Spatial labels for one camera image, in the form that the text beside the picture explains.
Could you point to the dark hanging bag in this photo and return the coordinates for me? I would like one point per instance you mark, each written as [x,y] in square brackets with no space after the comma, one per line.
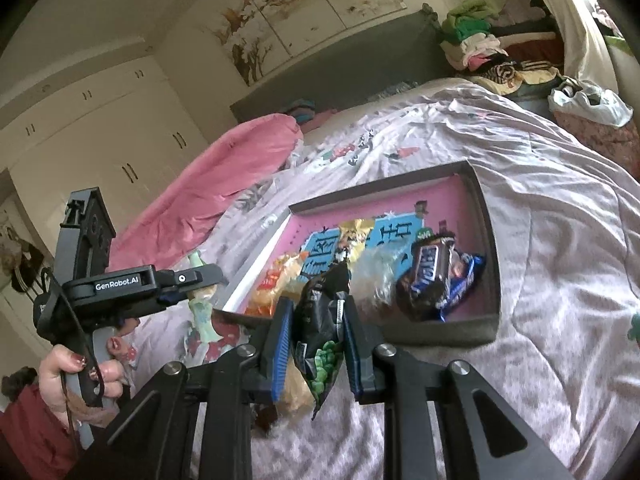
[20,260]

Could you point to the black snack packet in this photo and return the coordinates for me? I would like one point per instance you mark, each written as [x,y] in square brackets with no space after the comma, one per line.
[320,310]

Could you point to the pink box lid tray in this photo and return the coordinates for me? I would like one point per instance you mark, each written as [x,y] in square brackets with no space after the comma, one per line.
[440,332]

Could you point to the floral printed cushion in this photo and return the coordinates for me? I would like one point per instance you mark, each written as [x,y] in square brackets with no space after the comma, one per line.
[600,145]

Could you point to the pale green snack packet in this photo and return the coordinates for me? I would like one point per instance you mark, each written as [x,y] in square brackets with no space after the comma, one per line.
[202,315]

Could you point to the cream wardrobe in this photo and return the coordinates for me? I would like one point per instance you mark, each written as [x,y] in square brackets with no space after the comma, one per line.
[100,125]

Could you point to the wall painting with trees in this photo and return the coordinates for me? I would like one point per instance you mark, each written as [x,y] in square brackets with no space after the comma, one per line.
[300,5]

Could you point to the grey bed headboard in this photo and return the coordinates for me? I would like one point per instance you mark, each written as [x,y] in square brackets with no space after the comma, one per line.
[360,65]

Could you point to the clear silver snack wrapper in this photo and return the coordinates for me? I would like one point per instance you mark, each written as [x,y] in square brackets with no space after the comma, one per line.
[377,280]

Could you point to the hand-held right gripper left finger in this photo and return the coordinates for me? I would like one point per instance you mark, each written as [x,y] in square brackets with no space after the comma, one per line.
[282,350]

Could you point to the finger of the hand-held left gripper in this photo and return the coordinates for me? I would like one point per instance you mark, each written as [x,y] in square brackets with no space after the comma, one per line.
[200,276]

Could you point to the white plastic bag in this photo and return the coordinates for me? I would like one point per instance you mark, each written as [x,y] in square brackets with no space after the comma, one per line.
[600,105]

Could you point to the person's left hand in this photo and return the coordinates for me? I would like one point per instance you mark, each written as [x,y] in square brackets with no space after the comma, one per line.
[55,380]

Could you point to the person's left forearm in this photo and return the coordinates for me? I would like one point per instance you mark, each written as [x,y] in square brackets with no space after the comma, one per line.
[30,435]

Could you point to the blue snack packet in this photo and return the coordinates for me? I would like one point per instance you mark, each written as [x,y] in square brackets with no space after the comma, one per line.
[467,272]

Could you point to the orange snack packet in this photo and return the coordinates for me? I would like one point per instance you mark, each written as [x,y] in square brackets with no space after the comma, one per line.
[272,285]

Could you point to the white curtain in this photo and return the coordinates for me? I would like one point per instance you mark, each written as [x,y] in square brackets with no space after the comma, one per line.
[575,10]

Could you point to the brown chocolate bar packet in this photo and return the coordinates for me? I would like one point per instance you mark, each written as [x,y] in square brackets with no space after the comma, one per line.
[427,280]

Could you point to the pale yellow snack packet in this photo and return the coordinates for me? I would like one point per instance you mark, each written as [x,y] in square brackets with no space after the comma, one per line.
[296,392]

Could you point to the pink quilt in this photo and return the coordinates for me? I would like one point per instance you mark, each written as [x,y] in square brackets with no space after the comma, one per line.
[210,180]

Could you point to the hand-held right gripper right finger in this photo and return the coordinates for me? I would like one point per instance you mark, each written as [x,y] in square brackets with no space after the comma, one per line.
[352,355]

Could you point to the pile of clothes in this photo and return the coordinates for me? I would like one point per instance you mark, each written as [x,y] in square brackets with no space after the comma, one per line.
[480,45]

